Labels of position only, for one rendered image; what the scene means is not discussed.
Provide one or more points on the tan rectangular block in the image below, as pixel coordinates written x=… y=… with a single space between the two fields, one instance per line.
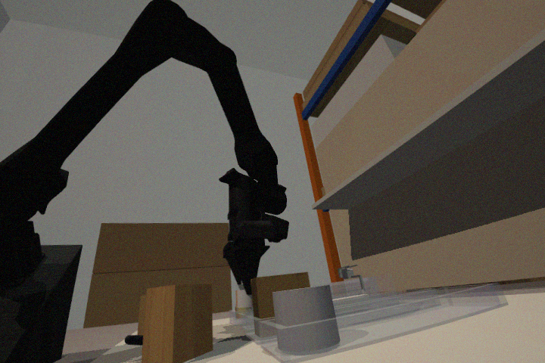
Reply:
x=141 y=315

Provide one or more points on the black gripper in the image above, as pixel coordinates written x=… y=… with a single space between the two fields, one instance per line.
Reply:
x=247 y=235

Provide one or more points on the black flat bar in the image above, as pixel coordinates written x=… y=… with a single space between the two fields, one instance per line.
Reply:
x=134 y=339

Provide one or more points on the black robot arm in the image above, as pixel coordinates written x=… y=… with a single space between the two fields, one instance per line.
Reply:
x=32 y=176

